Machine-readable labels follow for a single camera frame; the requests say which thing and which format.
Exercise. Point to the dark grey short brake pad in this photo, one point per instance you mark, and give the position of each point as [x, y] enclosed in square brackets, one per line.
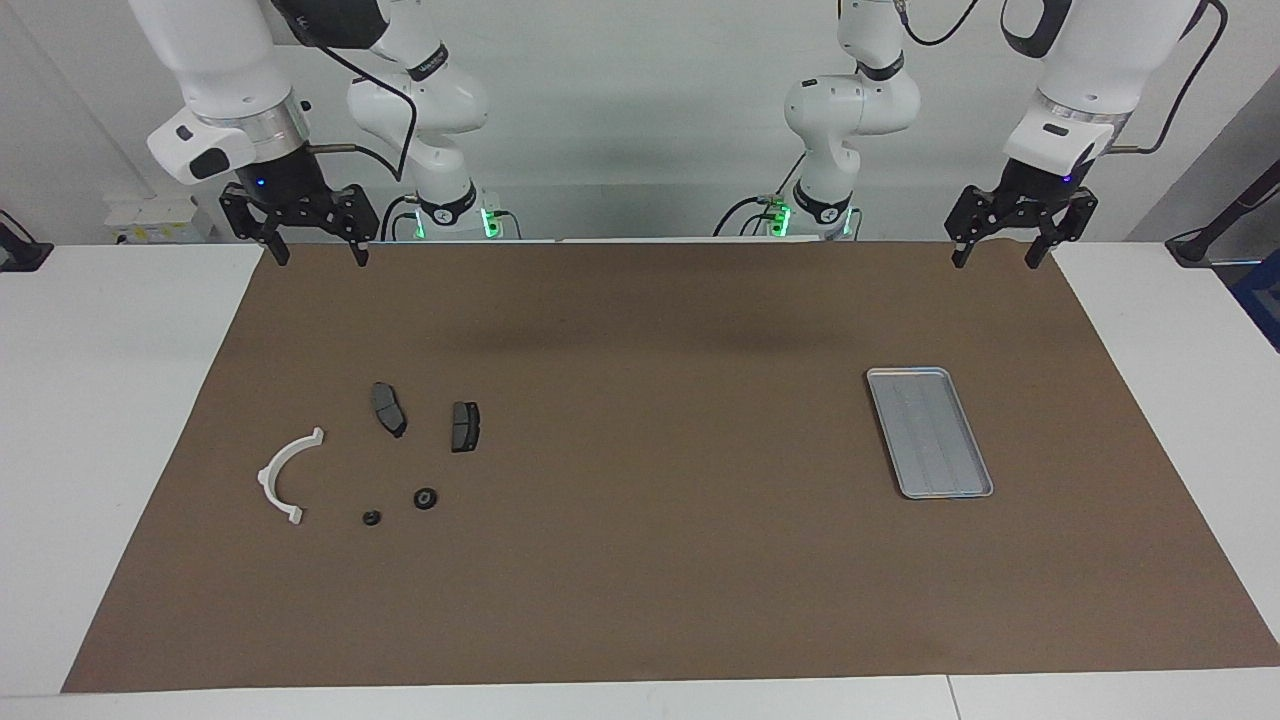
[465, 428]

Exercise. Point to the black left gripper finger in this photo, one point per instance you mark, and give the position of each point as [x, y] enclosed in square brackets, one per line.
[1070, 220]
[970, 220]

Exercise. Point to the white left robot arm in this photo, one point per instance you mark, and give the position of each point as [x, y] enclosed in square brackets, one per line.
[850, 110]

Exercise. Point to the silver metal tray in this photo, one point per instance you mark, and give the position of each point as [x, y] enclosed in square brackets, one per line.
[935, 450]

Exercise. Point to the brown table mat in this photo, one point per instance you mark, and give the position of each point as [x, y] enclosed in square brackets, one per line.
[650, 550]

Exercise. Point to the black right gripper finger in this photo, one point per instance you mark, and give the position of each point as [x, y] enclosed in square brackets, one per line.
[245, 220]
[358, 222]

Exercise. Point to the large black bearing gear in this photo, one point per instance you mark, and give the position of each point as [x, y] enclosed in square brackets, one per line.
[426, 504]

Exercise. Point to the white wall socket box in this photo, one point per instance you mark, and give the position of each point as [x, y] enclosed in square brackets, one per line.
[160, 215]

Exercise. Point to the white curved plastic bracket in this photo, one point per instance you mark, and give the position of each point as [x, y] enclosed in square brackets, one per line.
[266, 480]

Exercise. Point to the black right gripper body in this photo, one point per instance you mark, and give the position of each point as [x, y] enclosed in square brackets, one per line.
[290, 185]

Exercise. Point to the dark grey long brake pad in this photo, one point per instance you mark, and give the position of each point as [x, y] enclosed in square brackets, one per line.
[388, 410]

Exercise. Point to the black camera stand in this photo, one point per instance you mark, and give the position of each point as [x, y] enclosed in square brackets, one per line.
[1200, 245]

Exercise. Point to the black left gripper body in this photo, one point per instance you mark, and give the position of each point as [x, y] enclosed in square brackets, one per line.
[1030, 195]

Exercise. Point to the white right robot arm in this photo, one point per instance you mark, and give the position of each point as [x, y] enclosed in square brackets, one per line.
[230, 60]

